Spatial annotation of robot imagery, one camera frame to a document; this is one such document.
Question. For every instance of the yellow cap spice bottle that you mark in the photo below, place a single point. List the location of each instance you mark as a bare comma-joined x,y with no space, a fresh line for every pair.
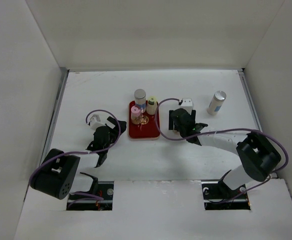
151,106

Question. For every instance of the aluminium side rail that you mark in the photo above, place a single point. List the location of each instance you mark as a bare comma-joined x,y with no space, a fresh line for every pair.
249,99
55,111

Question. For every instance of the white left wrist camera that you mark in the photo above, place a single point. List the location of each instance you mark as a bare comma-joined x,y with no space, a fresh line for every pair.
95,122

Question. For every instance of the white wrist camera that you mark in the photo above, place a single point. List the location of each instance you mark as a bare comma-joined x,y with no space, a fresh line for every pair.
95,122
186,104

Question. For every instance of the pink cap spice bottle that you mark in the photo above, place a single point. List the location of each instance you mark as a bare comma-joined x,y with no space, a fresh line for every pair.
135,115

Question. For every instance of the right aluminium side rail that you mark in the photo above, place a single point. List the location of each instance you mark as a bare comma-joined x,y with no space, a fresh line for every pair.
249,99

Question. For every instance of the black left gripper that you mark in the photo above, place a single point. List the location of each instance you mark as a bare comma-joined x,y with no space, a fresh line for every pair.
123,125

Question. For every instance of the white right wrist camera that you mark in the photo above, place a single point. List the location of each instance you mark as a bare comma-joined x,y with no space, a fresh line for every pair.
186,104

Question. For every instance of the tall jar blue label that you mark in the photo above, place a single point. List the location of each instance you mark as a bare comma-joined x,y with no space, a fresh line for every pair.
140,99

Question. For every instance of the left aluminium side rail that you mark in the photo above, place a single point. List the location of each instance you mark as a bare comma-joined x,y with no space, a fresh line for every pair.
55,111

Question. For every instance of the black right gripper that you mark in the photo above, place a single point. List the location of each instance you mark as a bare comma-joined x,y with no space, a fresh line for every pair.
171,121

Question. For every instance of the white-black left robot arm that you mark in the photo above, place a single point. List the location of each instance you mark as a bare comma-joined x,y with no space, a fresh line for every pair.
56,174

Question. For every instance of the red lacquer tray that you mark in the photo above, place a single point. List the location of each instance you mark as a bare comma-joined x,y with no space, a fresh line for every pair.
144,131

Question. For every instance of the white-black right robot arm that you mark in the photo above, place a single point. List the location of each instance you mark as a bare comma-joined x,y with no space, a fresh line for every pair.
258,157

